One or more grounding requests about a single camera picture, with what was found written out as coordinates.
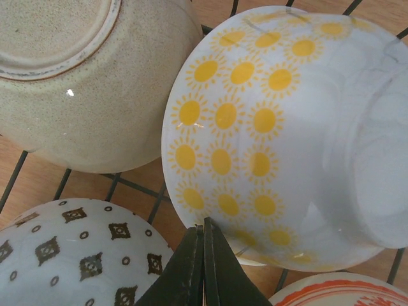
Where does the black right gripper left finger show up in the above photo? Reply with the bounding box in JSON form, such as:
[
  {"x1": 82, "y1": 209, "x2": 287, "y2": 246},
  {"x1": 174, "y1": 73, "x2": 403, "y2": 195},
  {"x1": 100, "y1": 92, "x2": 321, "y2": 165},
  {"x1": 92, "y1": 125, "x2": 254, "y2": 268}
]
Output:
[{"x1": 135, "y1": 226, "x2": 204, "y2": 306}]

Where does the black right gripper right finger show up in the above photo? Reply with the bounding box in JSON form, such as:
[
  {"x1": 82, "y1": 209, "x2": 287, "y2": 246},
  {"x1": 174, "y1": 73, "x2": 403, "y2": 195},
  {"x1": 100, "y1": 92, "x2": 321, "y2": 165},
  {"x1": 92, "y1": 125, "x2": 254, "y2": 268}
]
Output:
[{"x1": 203, "y1": 217, "x2": 271, "y2": 306}]

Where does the orange floral white bowl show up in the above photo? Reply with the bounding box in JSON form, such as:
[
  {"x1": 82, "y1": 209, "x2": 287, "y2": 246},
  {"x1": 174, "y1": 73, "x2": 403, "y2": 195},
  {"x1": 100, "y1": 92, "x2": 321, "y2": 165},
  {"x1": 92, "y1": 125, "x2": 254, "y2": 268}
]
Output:
[{"x1": 269, "y1": 272, "x2": 407, "y2": 306}]

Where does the red diamond pattern bowl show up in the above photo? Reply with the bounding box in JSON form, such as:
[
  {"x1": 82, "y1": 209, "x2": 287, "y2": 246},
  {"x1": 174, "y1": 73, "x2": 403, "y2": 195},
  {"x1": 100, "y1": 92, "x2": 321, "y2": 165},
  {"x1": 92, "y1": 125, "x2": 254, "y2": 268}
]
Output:
[{"x1": 1, "y1": 198, "x2": 173, "y2": 305}]

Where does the yellow blue pattern bowl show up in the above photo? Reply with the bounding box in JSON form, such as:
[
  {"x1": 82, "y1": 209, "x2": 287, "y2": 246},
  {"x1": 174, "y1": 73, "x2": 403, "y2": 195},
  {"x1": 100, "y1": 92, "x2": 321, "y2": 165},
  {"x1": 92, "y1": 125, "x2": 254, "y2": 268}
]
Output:
[{"x1": 161, "y1": 6, "x2": 407, "y2": 272}]

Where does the beige leaf pattern bowl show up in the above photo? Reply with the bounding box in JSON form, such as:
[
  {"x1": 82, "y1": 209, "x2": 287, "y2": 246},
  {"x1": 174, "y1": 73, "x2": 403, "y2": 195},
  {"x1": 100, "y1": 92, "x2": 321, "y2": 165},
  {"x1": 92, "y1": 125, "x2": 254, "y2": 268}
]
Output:
[{"x1": 1, "y1": 1, "x2": 203, "y2": 173}]

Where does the black wire dish rack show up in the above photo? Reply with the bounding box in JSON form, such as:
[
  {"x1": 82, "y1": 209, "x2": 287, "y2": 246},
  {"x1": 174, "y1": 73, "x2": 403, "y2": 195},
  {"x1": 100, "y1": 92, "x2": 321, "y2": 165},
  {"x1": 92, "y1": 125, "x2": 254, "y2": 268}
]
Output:
[{"x1": 1, "y1": 1, "x2": 407, "y2": 297}]

